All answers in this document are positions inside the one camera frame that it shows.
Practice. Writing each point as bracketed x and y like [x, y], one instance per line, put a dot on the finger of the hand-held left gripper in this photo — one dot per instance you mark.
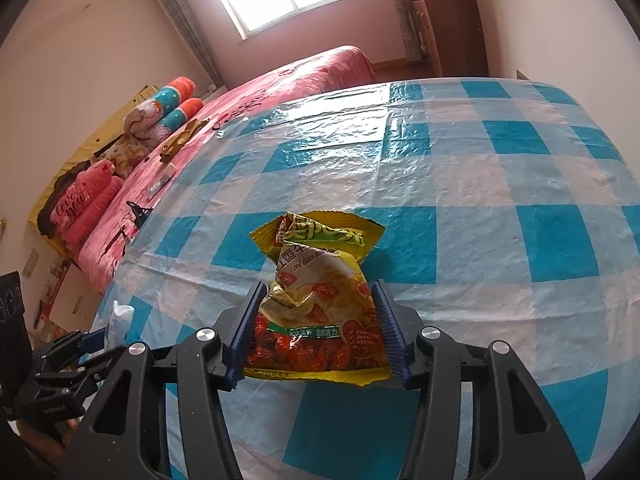
[75, 372]
[75, 345]

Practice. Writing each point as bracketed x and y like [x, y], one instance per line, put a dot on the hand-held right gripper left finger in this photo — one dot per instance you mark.
[245, 332]

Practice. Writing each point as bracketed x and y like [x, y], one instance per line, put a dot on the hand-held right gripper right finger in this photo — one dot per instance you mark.
[392, 332]

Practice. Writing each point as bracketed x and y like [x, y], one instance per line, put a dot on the white blue mask packet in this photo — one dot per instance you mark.
[120, 322]

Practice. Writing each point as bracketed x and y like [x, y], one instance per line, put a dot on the yellow red dates packet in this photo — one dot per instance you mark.
[310, 310]

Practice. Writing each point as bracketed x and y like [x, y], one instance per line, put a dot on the person's left forearm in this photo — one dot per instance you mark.
[35, 445]

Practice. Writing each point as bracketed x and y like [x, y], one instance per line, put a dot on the white cardboard box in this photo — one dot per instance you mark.
[65, 300]

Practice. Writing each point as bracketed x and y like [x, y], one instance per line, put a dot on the blue checkered tablecloth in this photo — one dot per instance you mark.
[450, 260]

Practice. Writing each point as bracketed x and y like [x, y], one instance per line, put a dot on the pink black heart pillow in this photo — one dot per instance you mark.
[75, 200]

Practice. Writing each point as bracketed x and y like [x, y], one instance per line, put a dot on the pink bolster pillow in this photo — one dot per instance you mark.
[100, 207]

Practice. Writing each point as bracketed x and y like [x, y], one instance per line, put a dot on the small white packet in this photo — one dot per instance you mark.
[161, 185]

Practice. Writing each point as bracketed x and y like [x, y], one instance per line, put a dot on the brown floral pillow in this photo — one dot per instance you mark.
[125, 152]

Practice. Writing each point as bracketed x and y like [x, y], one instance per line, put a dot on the brown cloth strip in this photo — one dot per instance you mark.
[182, 137]

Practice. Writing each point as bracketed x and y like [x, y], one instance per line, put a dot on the orange teal bolster pillow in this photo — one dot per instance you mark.
[172, 91]
[182, 110]

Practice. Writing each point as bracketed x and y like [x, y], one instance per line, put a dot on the bed with pink sheet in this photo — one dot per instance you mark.
[280, 80]

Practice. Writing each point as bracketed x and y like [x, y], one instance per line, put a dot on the standing air conditioner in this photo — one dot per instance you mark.
[187, 25]

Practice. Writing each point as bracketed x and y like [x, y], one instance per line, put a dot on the wooden cabinet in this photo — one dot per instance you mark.
[450, 20]

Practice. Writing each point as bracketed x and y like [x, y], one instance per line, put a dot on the wall socket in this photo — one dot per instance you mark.
[32, 262]

